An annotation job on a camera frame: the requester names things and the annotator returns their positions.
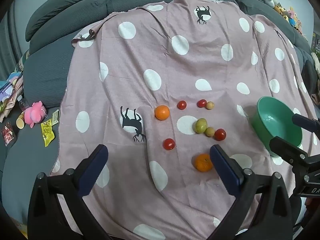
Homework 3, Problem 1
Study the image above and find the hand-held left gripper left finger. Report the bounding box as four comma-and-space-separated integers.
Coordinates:
28, 144, 110, 240

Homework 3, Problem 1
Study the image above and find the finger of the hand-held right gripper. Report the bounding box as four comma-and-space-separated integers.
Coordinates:
292, 114, 320, 133
269, 136, 320, 180

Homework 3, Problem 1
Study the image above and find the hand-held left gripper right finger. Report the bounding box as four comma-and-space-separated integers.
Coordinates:
207, 144, 293, 240

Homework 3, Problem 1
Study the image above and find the orange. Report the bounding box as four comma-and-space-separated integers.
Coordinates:
192, 153, 214, 172
154, 105, 171, 121

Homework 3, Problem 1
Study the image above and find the green plastic bowl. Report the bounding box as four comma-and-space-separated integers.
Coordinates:
251, 96, 304, 158

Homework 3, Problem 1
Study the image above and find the yellow-green round fruit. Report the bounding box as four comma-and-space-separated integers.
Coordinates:
192, 118, 208, 134

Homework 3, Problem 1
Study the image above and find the yellow snack packet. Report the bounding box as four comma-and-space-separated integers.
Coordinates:
41, 120, 55, 147

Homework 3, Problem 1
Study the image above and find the pink plush toy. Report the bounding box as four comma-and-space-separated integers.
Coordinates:
24, 101, 48, 128

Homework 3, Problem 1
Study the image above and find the red snack packet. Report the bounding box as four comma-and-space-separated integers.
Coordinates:
1, 122, 16, 145

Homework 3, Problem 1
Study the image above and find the clear plastic bottle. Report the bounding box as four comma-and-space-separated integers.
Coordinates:
19, 98, 30, 112

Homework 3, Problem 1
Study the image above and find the pile of plush toys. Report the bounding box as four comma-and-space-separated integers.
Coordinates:
261, 0, 304, 35

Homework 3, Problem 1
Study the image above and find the colourful cloth pile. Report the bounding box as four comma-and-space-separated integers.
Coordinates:
0, 71, 24, 123

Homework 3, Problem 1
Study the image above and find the pink polka dot blanket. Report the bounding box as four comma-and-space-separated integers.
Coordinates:
49, 0, 315, 240

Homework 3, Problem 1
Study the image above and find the grey sofa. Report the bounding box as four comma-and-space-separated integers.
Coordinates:
0, 0, 320, 233

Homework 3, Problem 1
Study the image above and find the grey curtain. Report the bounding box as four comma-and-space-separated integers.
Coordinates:
0, 5, 23, 80

